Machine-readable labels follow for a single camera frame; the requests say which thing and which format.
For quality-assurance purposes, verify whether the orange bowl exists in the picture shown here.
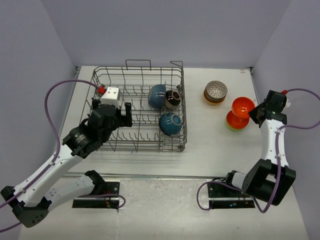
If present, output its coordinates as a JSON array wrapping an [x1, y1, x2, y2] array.
[[231, 96, 255, 119], [226, 111, 250, 130]]

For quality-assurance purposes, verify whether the lime green bowl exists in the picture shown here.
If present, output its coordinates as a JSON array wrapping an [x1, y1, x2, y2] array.
[[227, 125, 245, 132]]

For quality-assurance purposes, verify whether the matte blue bowl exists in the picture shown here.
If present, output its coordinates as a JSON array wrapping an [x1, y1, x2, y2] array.
[[148, 84, 166, 111]]

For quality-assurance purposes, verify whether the glossy teal blue bowl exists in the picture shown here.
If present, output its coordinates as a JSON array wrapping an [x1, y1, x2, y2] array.
[[158, 112, 182, 136]]

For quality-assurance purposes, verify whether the yellow bowl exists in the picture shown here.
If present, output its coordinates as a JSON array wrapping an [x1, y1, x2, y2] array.
[[207, 101, 224, 106]]

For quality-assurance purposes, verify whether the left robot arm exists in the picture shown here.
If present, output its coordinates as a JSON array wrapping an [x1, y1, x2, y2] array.
[[0, 100, 133, 228]]

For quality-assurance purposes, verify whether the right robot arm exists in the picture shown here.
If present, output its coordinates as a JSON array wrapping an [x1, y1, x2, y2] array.
[[223, 90, 296, 206]]

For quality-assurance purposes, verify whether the black patterned bowl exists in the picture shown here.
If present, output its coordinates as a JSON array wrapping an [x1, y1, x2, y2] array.
[[164, 90, 181, 110]]

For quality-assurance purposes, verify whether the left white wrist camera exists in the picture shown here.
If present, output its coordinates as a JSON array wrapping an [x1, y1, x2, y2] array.
[[100, 86, 121, 109]]

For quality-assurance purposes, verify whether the grey wire dish rack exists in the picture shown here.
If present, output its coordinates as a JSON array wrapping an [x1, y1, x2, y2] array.
[[90, 59, 188, 152]]

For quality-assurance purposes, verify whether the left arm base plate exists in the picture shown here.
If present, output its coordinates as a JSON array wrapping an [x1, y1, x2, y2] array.
[[72, 181, 120, 209]]

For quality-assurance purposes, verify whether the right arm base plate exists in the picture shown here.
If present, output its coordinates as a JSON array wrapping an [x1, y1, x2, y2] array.
[[207, 183, 256, 210]]

